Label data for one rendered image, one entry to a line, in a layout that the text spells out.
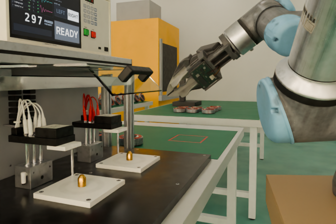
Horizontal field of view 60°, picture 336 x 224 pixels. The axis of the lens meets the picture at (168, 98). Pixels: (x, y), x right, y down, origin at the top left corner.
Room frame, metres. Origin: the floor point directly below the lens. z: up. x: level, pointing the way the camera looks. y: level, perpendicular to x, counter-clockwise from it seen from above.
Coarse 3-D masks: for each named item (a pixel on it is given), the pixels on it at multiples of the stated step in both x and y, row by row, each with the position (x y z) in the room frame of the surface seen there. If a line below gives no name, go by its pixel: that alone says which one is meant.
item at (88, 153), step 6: (84, 144) 0.93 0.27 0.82; (90, 144) 0.93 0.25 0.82; (96, 144) 0.95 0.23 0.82; (102, 144) 0.98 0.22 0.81; (78, 150) 0.93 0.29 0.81; (84, 150) 0.92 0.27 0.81; (90, 150) 0.92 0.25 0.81; (96, 150) 0.95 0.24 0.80; (102, 150) 0.98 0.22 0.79; (78, 156) 0.93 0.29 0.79; (84, 156) 0.92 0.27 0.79; (90, 156) 0.92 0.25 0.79; (96, 156) 0.95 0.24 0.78; (102, 156) 0.98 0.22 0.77
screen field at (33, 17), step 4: (24, 12) 0.69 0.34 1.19; (24, 16) 0.69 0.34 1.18; (28, 16) 0.71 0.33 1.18; (32, 16) 0.72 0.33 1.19; (36, 16) 0.73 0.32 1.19; (40, 16) 0.74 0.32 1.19; (24, 20) 0.69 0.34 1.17; (28, 20) 0.71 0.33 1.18; (32, 20) 0.72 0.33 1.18; (36, 20) 0.73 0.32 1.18; (40, 20) 0.74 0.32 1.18; (36, 24) 0.73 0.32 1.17; (40, 24) 0.74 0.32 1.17
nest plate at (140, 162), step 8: (120, 152) 1.00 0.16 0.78; (104, 160) 0.90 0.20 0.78; (112, 160) 0.90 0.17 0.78; (120, 160) 0.90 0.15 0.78; (128, 160) 0.90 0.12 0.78; (136, 160) 0.90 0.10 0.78; (144, 160) 0.90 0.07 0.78; (152, 160) 0.90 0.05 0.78; (112, 168) 0.84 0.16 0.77; (120, 168) 0.83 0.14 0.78; (128, 168) 0.82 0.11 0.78; (136, 168) 0.82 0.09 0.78; (144, 168) 0.84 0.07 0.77
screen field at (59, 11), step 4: (56, 8) 0.80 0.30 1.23; (60, 8) 0.81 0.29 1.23; (64, 8) 0.83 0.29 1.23; (56, 12) 0.80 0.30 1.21; (60, 12) 0.81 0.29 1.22; (64, 12) 0.83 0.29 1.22; (68, 12) 0.84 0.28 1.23; (72, 12) 0.86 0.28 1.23; (76, 12) 0.88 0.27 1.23; (60, 16) 0.81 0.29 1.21; (64, 16) 0.83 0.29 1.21; (68, 16) 0.84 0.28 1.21; (72, 16) 0.86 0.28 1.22; (76, 16) 0.88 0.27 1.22; (72, 20) 0.86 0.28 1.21; (76, 20) 0.88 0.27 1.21
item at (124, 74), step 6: (126, 66) 0.58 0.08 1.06; (132, 66) 0.60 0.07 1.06; (138, 66) 0.63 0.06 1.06; (120, 72) 0.59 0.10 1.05; (126, 72) 0.58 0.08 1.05; (132, 72) 0.58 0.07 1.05; (138, 72) 0.61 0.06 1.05; (144, 72) 0.64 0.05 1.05; (150, 72) 0.67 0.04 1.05; (120, 78) 0.59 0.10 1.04; (126, 78) 0.59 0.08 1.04; (138, 78) 0.68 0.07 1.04; (144, 78) 0.67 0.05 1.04
